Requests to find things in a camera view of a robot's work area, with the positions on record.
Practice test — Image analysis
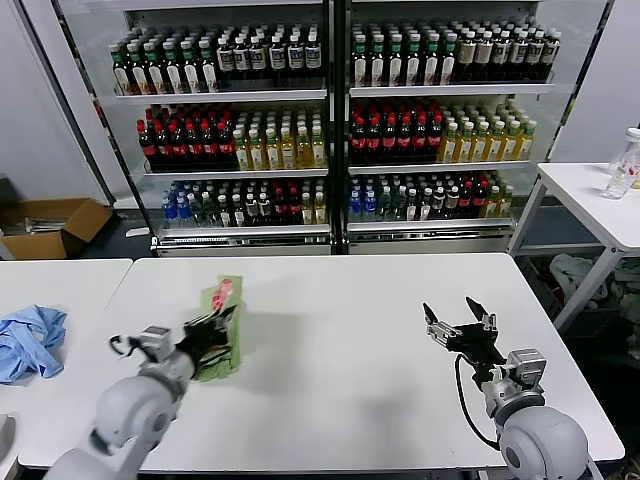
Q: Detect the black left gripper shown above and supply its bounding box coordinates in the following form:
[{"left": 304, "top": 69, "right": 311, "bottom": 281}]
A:
[{"left": 181, "top": 306, "right": 241, "bottom": 369}]

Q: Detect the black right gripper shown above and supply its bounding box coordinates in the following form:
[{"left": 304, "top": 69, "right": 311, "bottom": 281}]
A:
[{"left": 422, "top": 296, "right": 507, "bottom": 374}]

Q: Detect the light green t-shirt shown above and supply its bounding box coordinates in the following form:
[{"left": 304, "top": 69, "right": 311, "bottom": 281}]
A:
[{"left": 192, "top": 273, "right": 246, "bottom": 384}]

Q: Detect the grey crumpled cloth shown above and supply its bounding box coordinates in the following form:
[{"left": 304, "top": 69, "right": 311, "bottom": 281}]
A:
[{"left": 549, "top": 253, "right": 611, "bottom": 304}]

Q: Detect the white cooler shelf board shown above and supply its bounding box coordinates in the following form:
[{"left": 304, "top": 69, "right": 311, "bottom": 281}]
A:
[
  {"left": 348, "top": 160, "right": 533, "bottom": 176},
  {"left": 349, "top": 83, "right": 557, "bottom": 98},
  {"left": 114, "top": 89, "right": 329, "bottom": 105},
  {"left": 142, "top": 168, "right": 330, "bottom": 180}
]

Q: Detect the dark green cloth pile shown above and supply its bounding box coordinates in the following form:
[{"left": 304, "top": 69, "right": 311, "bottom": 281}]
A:
[{"left": 599, "top": 259, "right": 640, "bottom": 326}]

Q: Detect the white side table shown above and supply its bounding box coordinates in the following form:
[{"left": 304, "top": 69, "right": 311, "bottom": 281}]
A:
[{"left": 508, "top": 162, "right": 640, "bottom": 334}]

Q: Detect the open brown cardboard box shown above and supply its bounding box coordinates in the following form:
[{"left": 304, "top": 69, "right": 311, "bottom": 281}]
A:
[{"left": 0, "top": 197, "right": 114, "bottom": 261}]

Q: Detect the crumpled light blue shirt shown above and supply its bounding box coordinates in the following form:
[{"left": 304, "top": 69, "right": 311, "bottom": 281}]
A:
[{"left": 0, "top": 304, "right": 69, "bottom": 385}]

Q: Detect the grey metal bar bundle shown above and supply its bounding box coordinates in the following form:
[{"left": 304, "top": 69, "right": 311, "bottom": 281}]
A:
[{"left": 16, "top": 216, "right": 65, "bottom": 236}]

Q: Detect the small clear plastic bottle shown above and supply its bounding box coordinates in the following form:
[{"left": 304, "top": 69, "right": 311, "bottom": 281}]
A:
[{"left": 602, "top": 160, "right": 633, "bottom": 201}]

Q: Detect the clear bottle white cap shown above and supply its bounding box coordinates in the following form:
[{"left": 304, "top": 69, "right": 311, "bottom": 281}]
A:
[{"left": 608, "top": 127, "right": 640, "bottom": 191}]

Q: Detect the dark tea bottle green cap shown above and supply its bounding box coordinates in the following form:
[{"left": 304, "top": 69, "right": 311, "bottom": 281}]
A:
[
  {"left": 388, "top": 33, "right": 406, "bottom": 88},
  {"left": 179, "top": 41, "right": 203, "bottom": 94},
  {"left": 162, "top": 41, "right": 185, "bottom": 95},
  {"left": 441, "top": 33, "right": 459, "bottom": 85},
  {"left": 424, "top": 33, "right": 442, "bottom": 86},
  {"left": 126, "top": 44, "right": 153, "bottom": 96},
  {"left": 352, "top": 35, "right": 371, "bottom": 88},
  {"left": 406, "top": 33, "right": 424, "bottom": 87},
  {"left": 370, "top": 34, "right": 388, "bottom": 88},
  {"left": 109, "top": 45, "right": 138, "bottom": 96},
  {"left": 143, "top": 42, "right": 169, "bottom": 96},
  {"left": 198, "top": 40, "right": 220, "bottom": 94}
]

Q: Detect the dark bottle beige label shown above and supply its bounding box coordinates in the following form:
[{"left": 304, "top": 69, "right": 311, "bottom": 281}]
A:
[
  {"left": 476, "top": 29, "right": 496, "bottom": 82},
  {"left": 510, "top": 30, "right": 530, "bottom": 81},
  {"left": 544, "top": 30, "right": 563, "bottom": 80},
  {"left": 458, "top": 30, "right": 477, "bottom": 83},
  {"left": 494, "top": 30, "right": 512, "bottom": 82},
  {"left": 527, "top": 30, "right": 547, "bottom": 81}
]

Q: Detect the open glass cooler door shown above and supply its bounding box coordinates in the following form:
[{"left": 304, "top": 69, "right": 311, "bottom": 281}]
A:
[
  {"left": 18, "top": 0, "right": 155, "bottom": 251},
  {"left": 542, "top": 0, "right": 619, "bottom": 169}
]

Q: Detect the dark bottle blue label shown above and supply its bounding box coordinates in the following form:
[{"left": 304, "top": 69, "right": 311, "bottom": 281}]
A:
[
  {"left": 268, "top": 34, "right": 287, "bottom": 79},
  {"left": 286, "top": 34, "right": 304, "bottom": 79},
  {"left": 217, "top": 35, "right": 236, "bottom": 81},
  {"left": 248, "top": 35, "right": 267, "bottom": 80},
  {"left": 232, "top": 35, "right": 251, "bottom": 80},
  {"left": 304, "top": 33, "right": 322, "bottom": 78}
]

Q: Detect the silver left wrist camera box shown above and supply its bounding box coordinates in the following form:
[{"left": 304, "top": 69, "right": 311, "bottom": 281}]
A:
[{"left": 137, "top": 325, "right": 174, "bottom": 364}]

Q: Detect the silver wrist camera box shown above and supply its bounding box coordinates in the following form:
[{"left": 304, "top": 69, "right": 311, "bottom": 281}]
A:
[
  {"left": 507, "top": 349, "right": 547, "bottom": 389},
  {"left": 137, "top": 325, "right": 174, "bottom": 364}
]

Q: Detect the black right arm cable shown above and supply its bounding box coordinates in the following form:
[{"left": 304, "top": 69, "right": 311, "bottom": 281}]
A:
[{"left": 453, "top": 352, "right": 501, "bottom": 449}]

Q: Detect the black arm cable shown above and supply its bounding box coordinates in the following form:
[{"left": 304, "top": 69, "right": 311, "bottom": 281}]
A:
[
  {"left": 108, "top": 333, "right": 146, "bottom": 359},
  {"left": 453, "top": 352, "right": 501, "bottom": 449}
]

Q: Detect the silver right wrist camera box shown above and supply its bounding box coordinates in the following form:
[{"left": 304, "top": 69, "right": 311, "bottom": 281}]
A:
[{"left": 507, "top": 349, "right": 547, "bottom": 389}]

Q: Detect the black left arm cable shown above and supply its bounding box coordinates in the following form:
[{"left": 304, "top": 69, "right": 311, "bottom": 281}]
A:
[{"left": 108, "top": 333, "right": 146, "bottom": 359}]

